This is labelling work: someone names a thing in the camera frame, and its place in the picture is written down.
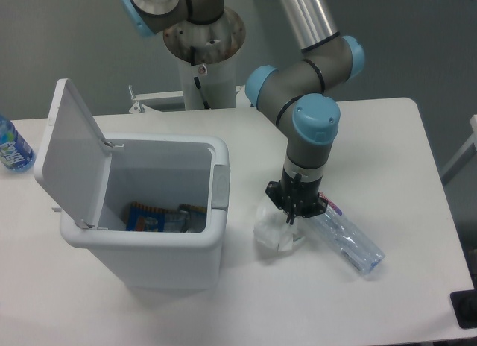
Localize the white metal base frame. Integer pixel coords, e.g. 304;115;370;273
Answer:
128;85;256;114

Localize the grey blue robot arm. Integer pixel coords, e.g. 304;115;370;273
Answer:
121;0;365;224

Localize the crushed clear plastic bottle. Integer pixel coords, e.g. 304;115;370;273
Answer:
306;192;385;275

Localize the blue labelled water bottle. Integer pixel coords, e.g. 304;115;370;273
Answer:
1;116;36;172

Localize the white furniture leg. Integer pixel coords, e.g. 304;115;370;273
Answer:
440;115;476;186

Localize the silver snack wrapper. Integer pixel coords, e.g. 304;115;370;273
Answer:
163;204;207;233

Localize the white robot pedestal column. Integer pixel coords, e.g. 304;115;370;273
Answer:
163;7;246;110

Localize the black table corner clamp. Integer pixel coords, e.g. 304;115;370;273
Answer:
450;289;476;330

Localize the white paper wrapper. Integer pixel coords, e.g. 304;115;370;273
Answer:
253;196;306;253

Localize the blue orange snack packet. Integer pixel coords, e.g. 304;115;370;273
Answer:
126;201;175;232

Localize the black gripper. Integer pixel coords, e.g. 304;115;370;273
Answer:
265;169;328;225

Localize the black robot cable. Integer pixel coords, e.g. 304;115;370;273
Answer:
189;45;211;110

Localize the white plastic trash can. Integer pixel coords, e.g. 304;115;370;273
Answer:
60;133;230;289

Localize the white trash can lid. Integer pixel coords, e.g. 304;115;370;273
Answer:
34;78;126;231

